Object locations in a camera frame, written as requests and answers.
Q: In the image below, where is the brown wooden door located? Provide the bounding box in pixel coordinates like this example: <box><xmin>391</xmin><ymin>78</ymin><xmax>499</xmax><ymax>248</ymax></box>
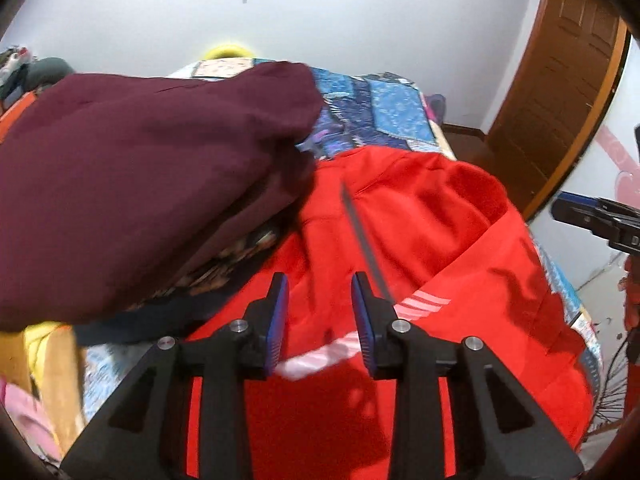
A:
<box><xmin>487</xmin><ymin>0</ymin><xmax>629</xmax><ymax>219</ymax></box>

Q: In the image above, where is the brown patterned folded garment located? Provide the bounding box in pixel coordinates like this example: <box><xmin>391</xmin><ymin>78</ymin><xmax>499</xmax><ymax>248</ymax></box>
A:
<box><xmin>128</xmin><ymin>224</ymin><xmax>279</xmax><ymax>312</ymax></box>

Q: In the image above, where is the pink heart wall sticker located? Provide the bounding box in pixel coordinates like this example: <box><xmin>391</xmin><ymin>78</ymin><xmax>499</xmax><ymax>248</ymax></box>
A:
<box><xmin>594</xmin><ymin>126</ymin><xmax>639</xmax><ymax>208</ymax></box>

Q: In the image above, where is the red zip jacket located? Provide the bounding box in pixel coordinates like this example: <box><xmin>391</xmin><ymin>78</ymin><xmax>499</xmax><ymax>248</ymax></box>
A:
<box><xmin>198</xmin><ymin>146</ymin><xmax>593</xmax><ymax>479</ymax></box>

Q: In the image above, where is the maroon folded garment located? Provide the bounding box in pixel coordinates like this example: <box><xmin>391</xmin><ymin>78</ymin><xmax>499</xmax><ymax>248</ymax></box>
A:
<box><xmin>1</xmin><ymin>62</ymin><xmax>323</xmax><ymax>332</ymax></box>

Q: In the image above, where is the dark green cushion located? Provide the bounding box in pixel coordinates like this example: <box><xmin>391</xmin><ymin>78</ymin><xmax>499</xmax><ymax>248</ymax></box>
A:
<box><xmin>22</xmin><ymin>58</ymin><xmax>75</xmax><ymax>91</ymax></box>

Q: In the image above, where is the yellow blanket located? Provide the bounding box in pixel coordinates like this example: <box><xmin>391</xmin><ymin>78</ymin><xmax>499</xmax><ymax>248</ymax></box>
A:
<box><xmin>1</xmin><ymin>322</ymin><xmax>86</xmax><ymax>460</ymax></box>

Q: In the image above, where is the blue patchwork bedspread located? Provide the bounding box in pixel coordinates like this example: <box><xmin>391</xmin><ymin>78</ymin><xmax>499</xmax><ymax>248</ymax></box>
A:
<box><xmin>167</xmin><ymin>56</ymin><xmax>604</xmax><ymax>426</ymax></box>

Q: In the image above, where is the orange box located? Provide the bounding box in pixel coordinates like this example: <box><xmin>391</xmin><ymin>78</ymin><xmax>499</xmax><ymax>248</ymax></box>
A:
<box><xmin>0</xmin><ymin>92</ymin><xmax>37</xmax><ymax>143</ymax></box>

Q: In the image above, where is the yellow round object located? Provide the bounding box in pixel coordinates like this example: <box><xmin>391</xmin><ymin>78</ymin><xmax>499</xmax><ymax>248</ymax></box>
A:
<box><xmin>201</xmin><ymin>44</ymin><xmax>255</xmax><ymax>61</ymax></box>

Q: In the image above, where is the dark navy folded garment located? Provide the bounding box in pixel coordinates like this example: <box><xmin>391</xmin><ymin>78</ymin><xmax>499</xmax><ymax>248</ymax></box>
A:
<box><xmin>72</xmin><ymin>287</ymin><xmax>239</xmax><ymax>347</ymax></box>

